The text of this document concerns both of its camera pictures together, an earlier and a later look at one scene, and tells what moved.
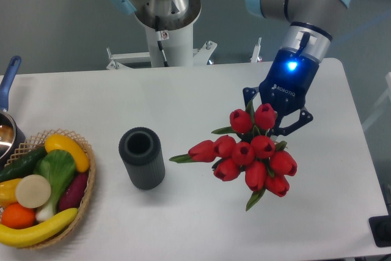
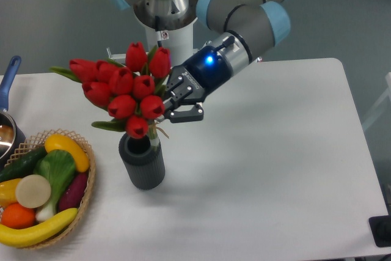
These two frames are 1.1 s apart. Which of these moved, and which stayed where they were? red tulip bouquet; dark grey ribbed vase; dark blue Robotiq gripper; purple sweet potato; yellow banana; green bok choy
Moved: dark blue Robotiq gripper; red tulip bouquet
Stayed: dark grey ribbed vase; yellow banana; purple sweet potato; green bok choy
